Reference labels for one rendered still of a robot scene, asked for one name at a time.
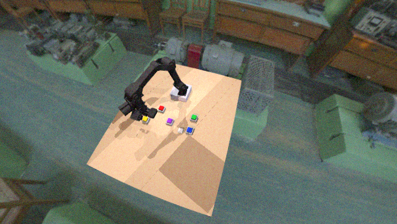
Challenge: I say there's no green button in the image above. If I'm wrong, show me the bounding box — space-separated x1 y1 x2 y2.
190 114 198 123

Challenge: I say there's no red button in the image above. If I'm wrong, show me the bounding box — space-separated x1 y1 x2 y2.
157 105 166 114

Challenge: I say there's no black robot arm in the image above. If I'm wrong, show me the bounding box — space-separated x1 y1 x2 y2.
119 57 188 121

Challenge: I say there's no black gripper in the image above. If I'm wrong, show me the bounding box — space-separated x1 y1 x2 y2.
133 101 158 119

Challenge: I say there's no purple button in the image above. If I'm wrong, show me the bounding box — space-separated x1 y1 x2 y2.
166 118 174 126

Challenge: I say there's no yellow button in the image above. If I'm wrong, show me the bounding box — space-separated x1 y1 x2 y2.
142 116 151 124

